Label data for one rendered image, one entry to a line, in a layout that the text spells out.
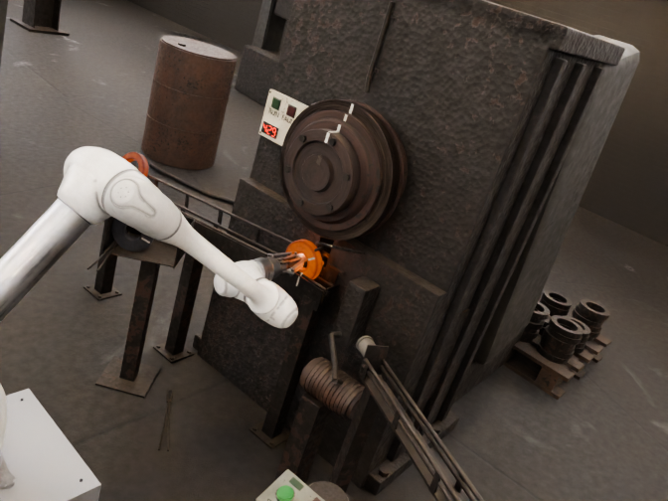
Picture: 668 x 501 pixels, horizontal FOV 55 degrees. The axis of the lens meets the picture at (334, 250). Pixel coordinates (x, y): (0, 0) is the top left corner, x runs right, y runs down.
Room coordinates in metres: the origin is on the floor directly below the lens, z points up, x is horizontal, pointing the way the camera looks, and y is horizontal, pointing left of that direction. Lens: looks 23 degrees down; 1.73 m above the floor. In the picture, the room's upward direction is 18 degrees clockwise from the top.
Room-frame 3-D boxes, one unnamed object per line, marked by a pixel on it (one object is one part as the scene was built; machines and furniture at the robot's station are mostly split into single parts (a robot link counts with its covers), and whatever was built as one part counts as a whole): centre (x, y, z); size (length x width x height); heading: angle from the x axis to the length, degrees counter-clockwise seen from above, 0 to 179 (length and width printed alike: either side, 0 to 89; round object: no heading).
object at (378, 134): (2.09, 0.07, 1.11); 0.47 x 0.06 x 0.47; 59
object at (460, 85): (2.46, -0.15, 0.88); 1.08 x 0.73 x 1.76; 59
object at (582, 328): (3.67, -1.12, 0.22); 1.20 x 0.81 x 0.44; 57
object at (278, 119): (2.36, 0.30, 1.15); 0.26 x 0.02 x 0.18; 59
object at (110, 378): (2.10, 0.67, 0.36); 0.26 x 0.20 x 0.72; 94
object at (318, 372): (1.80, -0.14, 0.27); 0.22 x 0.13 x 0.53; 59
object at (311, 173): (2.00, 0.12, 1.11); 0.28 x 0.06 x 0.28; 59
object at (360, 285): (1.98, -0.14, 0.68); 0.11 x 0.08 x 0.24; 149
